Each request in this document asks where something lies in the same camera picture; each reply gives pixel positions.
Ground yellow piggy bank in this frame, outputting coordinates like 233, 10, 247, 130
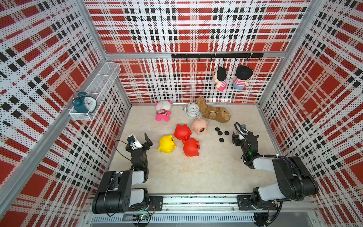
158, 135, 176, 154

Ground red piggy bank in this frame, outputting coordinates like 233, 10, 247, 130
174, 124, 192, 141
182, 138, 200, 157

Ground pink piggy bank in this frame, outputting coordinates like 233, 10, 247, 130
192, 117, 209, 135

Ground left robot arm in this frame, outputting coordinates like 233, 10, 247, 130
91, 133, 153, 216

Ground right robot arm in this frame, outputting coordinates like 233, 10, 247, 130
232, 132, 319, 210

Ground brown teddy bear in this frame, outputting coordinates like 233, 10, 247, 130
197, 97, 231, 123

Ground pink white plush pig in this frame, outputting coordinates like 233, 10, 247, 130
155, 100, 173, 122

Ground hanging doll blue pants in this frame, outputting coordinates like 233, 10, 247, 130
232, 65, 254, 90

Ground white alarm clock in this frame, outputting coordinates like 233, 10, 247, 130
183, 103, 201, 118

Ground green circuit board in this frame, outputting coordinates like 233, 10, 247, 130
122, 214, 150, 222

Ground hanging doll pink outfit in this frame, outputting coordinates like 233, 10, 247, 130
213, 66, 227, 91

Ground teal alarm clock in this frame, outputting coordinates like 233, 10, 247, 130
72, 91, 97, 114

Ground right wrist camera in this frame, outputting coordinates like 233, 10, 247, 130
239, 126, 248, 140

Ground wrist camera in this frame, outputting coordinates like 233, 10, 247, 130
239, 126, 248, 140
127, 135, 142, 150

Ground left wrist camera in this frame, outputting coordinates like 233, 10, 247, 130
127, 135, 142, 150

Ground left camera cable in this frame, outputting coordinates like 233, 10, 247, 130
114, 139, 132, 162

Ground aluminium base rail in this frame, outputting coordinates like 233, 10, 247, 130
81, 194, 323, 227

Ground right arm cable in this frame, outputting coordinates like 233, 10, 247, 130
234, 122, 305, 225

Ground white wire shelf basket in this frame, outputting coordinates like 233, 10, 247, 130
69, 62, 121, 121

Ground black hook rail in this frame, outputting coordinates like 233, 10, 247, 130
171, 53, 264, 60

